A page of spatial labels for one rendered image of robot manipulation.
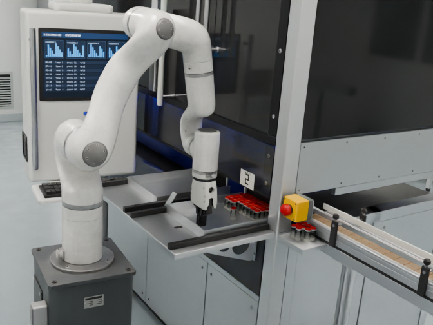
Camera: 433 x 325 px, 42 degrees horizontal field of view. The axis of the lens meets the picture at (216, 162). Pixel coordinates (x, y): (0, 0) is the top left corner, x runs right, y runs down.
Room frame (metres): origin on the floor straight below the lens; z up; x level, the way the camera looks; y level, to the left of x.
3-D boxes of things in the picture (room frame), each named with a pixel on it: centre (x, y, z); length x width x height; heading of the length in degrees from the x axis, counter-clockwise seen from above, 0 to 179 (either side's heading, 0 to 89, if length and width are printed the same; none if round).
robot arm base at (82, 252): (1.54, 0.39, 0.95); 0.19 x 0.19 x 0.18
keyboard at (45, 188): (2.31, 0.56, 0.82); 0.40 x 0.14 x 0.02; 118
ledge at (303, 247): (1.78, -0.33, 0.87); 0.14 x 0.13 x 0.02; 125
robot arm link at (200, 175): (1.76, 0.04, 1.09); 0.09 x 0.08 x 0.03; 35
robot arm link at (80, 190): (1.57, 0.40, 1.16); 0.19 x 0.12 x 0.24; 33
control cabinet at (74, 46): (2.53, 0.65, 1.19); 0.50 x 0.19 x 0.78; 118
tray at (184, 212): (1.91, -0.04, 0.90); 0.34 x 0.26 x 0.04; 125
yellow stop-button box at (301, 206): (1.77, -0.28, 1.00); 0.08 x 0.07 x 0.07; 125
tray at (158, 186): (2.19, 0.15, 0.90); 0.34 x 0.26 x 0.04; 125
